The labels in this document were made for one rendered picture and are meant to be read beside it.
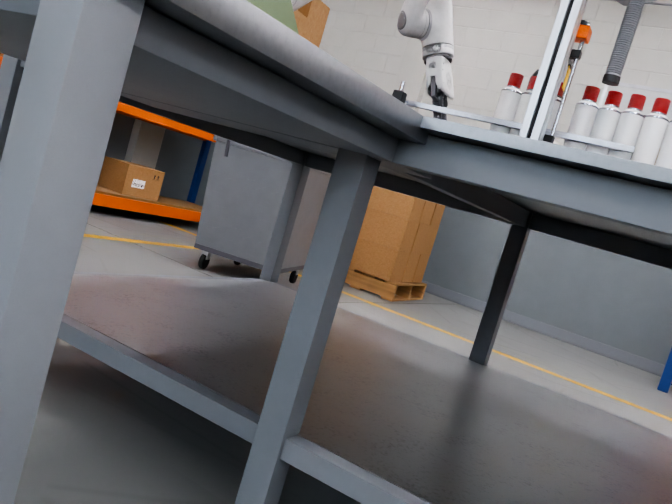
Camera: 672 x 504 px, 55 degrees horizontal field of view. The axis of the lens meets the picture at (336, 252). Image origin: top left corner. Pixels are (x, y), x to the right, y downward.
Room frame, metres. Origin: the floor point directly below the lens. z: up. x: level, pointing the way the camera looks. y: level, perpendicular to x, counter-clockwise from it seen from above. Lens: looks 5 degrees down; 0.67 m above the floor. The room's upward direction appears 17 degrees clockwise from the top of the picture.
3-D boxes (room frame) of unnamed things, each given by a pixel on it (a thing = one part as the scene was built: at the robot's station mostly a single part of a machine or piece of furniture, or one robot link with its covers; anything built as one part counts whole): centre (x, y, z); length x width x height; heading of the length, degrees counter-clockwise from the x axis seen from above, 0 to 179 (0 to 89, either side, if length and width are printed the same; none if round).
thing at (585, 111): (1.58, -0.48, 0.98); 0.05 x 0.05 x 0.20
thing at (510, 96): (1.66, -0.31, 0.98); 0.05 x 0.05 x 0.20
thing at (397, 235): (5.56, -0.14, 0.70); 1.20 x 0.83 x 1.39; 65
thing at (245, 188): (4.14, 0.50, 0.48); 0.89 x 0.63 x 0.96; 168
